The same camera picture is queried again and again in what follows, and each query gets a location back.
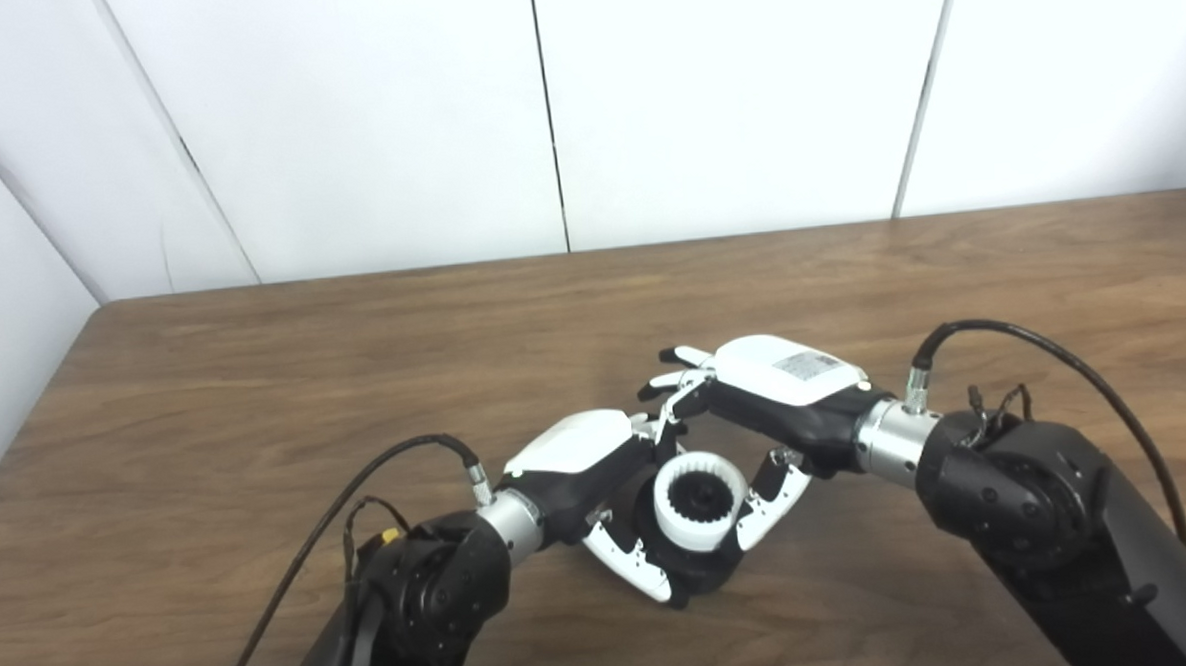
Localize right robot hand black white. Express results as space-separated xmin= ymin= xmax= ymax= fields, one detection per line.
xmin=635 ymin=329 xmax=900 ymax=557

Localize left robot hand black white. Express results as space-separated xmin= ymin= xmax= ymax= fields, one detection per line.
xmin=496 ymin=406 xmax=691 ymax=618

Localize white toothed plastic ring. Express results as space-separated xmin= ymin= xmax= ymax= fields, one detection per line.
xmin=650 ymin=448 xmax=751 ymax=555

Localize round black plastic part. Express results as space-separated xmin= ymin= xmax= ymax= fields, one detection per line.
xmin=627 ymin=454 xmax=752 ymax=601

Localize thin right arm wires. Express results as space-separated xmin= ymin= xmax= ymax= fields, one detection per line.
xmin=966 ymin=382 xmax=1035 ymax=436

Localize thin arm wires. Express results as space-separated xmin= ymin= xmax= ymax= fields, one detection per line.
xmin=966 ymin=382 xmax=1035 ymax=436
xmin=340 ymin=495 xmax=413 ymax=585

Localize thin left arm wires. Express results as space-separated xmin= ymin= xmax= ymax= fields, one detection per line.
xmin=340 ymin=495 xmax=413 ymax=585

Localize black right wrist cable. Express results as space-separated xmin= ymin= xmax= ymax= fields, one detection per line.
xmin=901 ymin=310 xmax=1186 ymax=562

